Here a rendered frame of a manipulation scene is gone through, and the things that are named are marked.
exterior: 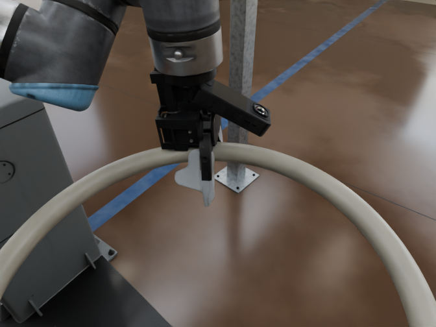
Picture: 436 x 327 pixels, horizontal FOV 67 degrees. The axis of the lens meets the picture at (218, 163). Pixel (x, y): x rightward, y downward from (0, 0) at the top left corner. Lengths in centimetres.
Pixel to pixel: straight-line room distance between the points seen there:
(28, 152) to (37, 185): 13
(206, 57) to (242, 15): 106
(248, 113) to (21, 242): 32
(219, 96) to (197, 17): 11
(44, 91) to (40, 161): 82
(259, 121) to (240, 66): 109
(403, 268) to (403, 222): 156
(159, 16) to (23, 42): 15
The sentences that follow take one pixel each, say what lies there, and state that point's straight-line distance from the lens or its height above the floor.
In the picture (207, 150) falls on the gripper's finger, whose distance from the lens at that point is 46.
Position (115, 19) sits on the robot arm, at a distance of 46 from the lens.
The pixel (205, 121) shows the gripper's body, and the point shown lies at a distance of 46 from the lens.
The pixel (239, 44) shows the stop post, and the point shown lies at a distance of 150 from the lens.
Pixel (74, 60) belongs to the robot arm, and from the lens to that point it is 43.
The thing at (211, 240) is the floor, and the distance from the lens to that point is 165.
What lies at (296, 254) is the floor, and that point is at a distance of 165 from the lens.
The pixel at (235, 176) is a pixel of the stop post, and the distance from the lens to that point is 190.
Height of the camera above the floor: 132
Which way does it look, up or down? 40 degrees down
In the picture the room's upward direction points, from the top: straight up
